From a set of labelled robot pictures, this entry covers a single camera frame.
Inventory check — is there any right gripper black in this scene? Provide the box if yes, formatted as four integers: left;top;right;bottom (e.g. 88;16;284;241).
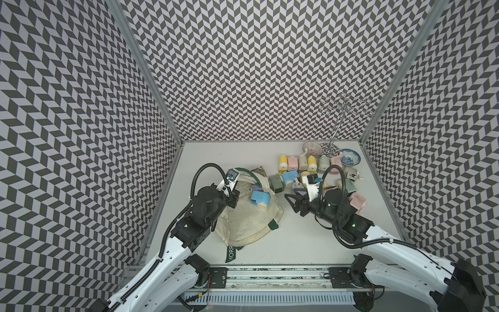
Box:
284;188;340;227

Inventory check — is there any blue round pencil sharpener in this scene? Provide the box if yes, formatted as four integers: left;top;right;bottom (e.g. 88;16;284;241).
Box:
281;170;300;187

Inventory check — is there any yellow round pencil sharpener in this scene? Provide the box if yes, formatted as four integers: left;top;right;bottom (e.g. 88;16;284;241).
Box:
307;155;318;173

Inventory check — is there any cream canvas tote bag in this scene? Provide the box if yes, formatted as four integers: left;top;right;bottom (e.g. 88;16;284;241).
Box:
215;167;284;263

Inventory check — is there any white cartoon pencil sharpener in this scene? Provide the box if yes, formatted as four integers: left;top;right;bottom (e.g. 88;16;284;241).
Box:
298;153;309;172

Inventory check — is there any pink rounded pencil sharpener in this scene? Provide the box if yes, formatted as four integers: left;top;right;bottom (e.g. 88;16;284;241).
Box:
287;156;299;172

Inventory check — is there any purple small pencil sharpener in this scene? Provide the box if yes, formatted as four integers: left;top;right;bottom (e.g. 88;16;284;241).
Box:
251;185;263;192

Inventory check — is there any yellow block pencil sharpener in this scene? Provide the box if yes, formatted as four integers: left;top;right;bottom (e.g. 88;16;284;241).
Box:
278;155;288;174

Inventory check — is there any mint green pencil sharpener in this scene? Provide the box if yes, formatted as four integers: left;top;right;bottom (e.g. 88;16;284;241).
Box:
317;155;331;172

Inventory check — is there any green block pencil sharpener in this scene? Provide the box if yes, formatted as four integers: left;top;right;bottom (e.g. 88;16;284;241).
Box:
345;179;357;196

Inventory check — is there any pink block pencil sharpener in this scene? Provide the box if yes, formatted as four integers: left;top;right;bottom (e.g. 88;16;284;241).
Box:
330;156;343;175

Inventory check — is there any small pink sharpener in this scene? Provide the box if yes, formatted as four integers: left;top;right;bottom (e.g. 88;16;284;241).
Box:
350;192;366;214

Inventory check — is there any white grey pencil sharpener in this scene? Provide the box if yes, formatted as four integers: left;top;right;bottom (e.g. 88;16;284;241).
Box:
344;167;364;183

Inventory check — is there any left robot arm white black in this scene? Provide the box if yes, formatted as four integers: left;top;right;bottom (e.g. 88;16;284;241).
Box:
88;183;239;311

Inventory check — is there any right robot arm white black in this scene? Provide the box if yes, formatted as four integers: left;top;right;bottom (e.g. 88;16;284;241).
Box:
285;189;487;311

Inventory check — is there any pink ribbed bowl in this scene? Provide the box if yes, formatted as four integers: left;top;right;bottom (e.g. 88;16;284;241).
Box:
302;141;323;157

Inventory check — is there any blue white patterned bowl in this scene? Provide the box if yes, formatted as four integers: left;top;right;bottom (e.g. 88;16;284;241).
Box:
339;149;361;167

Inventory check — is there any silver jewelry tree stand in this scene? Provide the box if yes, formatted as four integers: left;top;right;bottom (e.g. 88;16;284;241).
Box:
320;93;373;157

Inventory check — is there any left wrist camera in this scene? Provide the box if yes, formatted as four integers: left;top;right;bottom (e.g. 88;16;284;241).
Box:
224;168;240;192

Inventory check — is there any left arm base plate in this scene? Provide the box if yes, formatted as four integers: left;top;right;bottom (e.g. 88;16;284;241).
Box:
204;266;228;289

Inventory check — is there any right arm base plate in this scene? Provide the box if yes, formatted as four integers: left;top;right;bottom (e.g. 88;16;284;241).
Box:
328;266;354;289

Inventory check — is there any aluminium mounting rail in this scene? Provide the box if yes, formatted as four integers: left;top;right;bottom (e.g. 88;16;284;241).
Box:
116;264;445;293

